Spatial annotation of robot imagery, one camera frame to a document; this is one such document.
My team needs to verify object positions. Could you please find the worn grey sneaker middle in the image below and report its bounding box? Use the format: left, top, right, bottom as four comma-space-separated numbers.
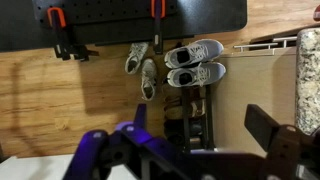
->
141, 59, 157, 101

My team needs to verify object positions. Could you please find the grey sneaker upper right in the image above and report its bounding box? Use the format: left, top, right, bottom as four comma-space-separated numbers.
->
164, 39, 224, 69

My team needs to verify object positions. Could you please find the black metal shoe rack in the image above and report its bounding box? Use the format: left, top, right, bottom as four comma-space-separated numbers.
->
162, 84, 216, 152

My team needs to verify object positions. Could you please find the orange black clamp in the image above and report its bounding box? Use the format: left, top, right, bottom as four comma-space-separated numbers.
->
151, 0, 166, 55
47, 7, 99, 61

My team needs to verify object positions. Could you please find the worn grey sneaker left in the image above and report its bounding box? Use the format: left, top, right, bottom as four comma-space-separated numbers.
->
125, 42, 149, 74

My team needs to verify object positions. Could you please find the grey sneaker lower right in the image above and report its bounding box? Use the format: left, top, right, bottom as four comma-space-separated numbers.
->
167, 62, 226, 88

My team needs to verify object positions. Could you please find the orange black clamp right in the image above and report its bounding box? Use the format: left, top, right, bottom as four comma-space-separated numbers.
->
151, 0, 166, 55

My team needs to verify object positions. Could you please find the orange black clamp left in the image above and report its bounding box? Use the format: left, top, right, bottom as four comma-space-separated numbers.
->
47, 7, 99, 61

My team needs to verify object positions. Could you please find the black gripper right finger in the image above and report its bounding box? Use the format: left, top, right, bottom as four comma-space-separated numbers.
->
244, 104, 280, 152

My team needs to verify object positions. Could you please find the worn grey sneaker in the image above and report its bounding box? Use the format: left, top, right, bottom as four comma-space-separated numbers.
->
125, 42, 149, 74
141, 59, 157, 101

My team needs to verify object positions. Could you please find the silver drawer handle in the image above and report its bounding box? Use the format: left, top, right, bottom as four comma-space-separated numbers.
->
233, 36, 297, 54

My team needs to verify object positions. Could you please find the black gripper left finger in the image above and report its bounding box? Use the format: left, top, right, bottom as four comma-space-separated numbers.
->
134, 104, 147, 129

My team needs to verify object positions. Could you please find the granite counter top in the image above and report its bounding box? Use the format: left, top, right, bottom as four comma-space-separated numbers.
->
296, 28, 320, 135

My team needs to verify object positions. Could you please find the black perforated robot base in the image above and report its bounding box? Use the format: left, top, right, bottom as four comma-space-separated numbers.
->
0, 0, 249, 53

